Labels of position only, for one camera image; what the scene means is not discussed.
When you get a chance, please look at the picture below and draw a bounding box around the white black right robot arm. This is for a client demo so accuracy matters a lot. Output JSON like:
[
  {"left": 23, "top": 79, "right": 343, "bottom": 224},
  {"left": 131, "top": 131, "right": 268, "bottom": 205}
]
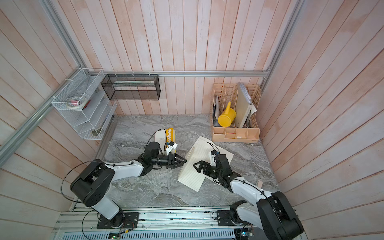
[{"left": 194, "top": 154, "right": 304, "bottom": 240}]

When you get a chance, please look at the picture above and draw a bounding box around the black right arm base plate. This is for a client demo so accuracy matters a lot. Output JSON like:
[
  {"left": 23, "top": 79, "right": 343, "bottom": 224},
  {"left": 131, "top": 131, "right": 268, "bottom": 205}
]
[{"left": 215, "top": 209, "right": 258, "bottom": 227}]

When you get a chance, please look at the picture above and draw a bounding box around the open lined notebook underneath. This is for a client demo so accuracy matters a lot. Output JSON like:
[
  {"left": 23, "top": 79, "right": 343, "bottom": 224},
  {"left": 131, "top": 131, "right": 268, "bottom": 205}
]
[{"left": 178, "top": 137, "right": 215, "bottom": 192}]

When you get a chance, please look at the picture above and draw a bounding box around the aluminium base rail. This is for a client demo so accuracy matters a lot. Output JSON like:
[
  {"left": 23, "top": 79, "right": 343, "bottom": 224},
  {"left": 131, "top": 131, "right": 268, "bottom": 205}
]
[{"left": 50, "top": 204, "right": 266, "bottom": 240}]

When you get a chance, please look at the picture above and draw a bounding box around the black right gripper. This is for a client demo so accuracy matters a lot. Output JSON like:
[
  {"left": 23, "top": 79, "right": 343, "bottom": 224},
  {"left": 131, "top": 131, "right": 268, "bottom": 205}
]
[{"left": 194, "top": 160, "right": 224, "bottom": 180}]

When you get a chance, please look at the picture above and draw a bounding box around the black mesh wall basket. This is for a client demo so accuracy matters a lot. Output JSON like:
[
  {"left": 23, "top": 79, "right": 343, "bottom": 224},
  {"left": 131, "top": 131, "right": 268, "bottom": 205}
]
[{"left": 101, "top": 74, "right": 161, "bottom": 101}]

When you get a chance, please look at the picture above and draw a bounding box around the white orange Notebook cover notebook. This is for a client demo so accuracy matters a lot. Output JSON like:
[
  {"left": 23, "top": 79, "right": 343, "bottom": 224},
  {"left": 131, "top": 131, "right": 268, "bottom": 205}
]
[{"left": 155, "top": 128, "right": 176, "bottom": 154}]

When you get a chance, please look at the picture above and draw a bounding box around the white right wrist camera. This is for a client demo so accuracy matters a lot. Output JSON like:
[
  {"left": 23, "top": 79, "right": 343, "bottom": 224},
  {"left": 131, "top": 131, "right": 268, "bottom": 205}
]
[{"left": 209, "top": 150, "right": 220, "bottom": 166}]

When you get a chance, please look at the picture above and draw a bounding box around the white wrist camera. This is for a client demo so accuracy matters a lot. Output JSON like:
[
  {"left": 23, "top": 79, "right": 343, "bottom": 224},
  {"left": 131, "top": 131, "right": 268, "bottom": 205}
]
[
  {"left": 165, "top": 141, "right": 178, "bottom": 156},
  {"left": 209, "top": 150, "right": 220, "bottom": 166}
]

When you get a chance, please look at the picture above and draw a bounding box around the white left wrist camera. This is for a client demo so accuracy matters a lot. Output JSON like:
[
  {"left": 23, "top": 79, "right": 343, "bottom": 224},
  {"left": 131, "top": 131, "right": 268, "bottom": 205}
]
[{"left": 165, "top": 141, "right": 178, "bottom": 156}]

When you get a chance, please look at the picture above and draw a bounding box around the beige folder in organizer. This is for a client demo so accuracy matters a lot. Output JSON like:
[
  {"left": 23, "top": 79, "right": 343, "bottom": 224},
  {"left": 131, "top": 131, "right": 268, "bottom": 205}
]
[{"left": 235, "top": 83, "right": 257, "bottom": 128}]

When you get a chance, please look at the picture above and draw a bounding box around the yellow plastic watering can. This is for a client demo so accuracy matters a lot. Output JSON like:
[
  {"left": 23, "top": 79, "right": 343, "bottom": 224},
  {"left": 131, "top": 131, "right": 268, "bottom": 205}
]
[{"left": 218, "top": 102, "right": 237, "bottom": 128}]

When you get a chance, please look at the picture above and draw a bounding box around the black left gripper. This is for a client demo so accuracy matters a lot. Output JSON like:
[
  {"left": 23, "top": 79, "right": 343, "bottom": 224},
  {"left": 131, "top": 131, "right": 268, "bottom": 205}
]
[{"left": 151, "top": 152, "right": 187, "bottom": 170}]

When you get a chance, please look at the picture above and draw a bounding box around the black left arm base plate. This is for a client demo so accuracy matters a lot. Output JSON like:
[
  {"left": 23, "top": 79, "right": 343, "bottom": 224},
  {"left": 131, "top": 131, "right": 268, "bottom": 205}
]
[{"left": 97, "top": 212, "right": 140, "bottom": 230}]

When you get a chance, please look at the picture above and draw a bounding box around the grey book in organizer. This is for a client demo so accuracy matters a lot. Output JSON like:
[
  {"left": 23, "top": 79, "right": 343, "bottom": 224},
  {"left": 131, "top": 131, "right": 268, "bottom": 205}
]
[{"left": 213, "top": 95, "right": 220, "bottom": 127}]

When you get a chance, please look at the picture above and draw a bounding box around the beige plastic desk organizer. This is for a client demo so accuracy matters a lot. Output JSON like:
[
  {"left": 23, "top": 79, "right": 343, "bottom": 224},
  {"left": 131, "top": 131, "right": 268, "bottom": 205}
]
[{"left": 210, "top": 84, "right": 261, "bottom": 143}]

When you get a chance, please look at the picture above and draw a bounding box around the horizontal aluminium wall rail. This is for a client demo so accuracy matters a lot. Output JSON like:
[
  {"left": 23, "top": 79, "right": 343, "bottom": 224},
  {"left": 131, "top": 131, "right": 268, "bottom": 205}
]
[{"left": 84, "top": 69, "right": 269, "bottom": 78}]

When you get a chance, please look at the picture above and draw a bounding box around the white wire mesh shelf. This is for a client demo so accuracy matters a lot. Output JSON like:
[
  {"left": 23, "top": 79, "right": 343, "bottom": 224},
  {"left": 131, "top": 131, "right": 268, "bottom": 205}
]
[{"left": 52, "top": 68, "right": 117, "bottom": 141}]

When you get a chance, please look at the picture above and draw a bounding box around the tape roll on shelf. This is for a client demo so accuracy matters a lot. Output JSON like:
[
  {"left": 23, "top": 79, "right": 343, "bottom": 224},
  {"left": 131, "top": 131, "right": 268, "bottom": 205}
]
[{"left": 66, "top": 96, "right": 88, "bottom": 110}]

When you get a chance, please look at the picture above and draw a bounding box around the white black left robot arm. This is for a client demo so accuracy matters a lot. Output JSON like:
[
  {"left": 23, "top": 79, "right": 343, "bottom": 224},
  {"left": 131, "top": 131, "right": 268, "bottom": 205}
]
[{"left": 70, "top": 142, "right": 187, "bottom": 222}]

